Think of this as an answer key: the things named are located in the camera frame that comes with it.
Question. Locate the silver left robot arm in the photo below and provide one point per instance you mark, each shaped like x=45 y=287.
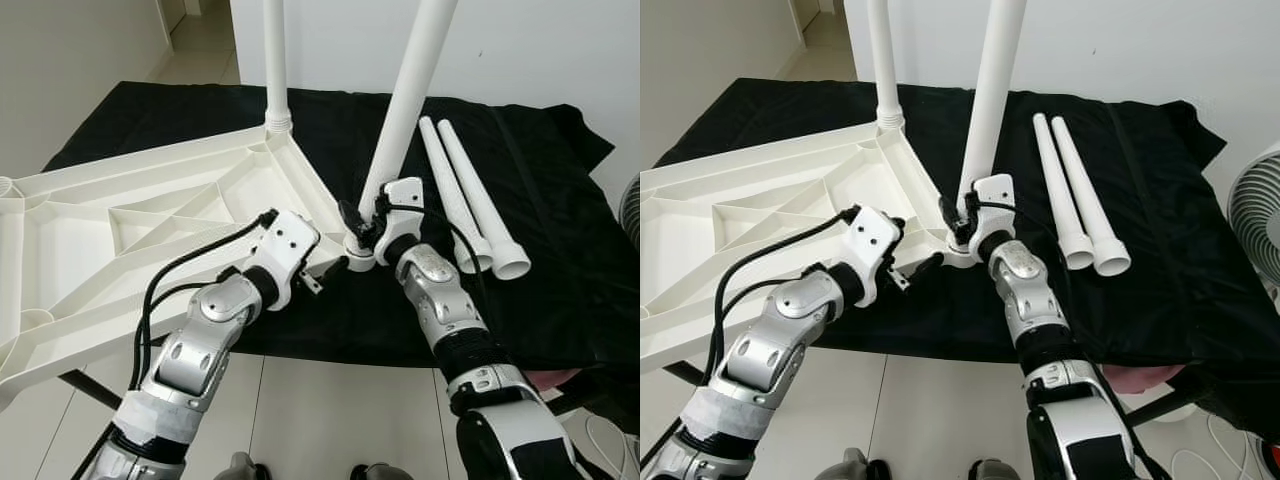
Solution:
x=780 y=345
x=200 y=340

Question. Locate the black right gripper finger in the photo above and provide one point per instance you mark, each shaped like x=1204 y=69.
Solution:
x=351 y=222
x=950 y=220

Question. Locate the white plastic table top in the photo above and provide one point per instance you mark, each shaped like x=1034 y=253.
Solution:
x=760 y=240
x=120 y=250

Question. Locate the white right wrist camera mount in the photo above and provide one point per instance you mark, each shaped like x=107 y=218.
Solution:
x=405 y=195
x=993 y=192

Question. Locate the black fabric table cover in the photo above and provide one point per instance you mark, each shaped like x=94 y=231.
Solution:
x=560 y=250
x=1170 y=230

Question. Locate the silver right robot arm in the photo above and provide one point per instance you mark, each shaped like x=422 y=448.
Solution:
x=440 y=300
x=1035 y=300

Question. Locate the grey robot left leg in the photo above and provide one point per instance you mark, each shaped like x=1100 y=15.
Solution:
x=864 y=466
x=242 y=468

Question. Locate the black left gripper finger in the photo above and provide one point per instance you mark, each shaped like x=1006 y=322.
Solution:
x=334 y=266
x=925 y=266

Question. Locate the grey robot leg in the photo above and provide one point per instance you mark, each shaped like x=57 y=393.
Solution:
x=864 y=466
x=988 y=470
x=242 y=468
x=375 y=472

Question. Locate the black metal table leg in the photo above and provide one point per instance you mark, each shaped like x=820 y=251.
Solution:
x=90 y=390
x=685 y=373
x=1168 y=405
x=578 y=400

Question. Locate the grey robot right leg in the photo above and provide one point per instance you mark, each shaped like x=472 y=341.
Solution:
x=375 y=472
x=988 y=470

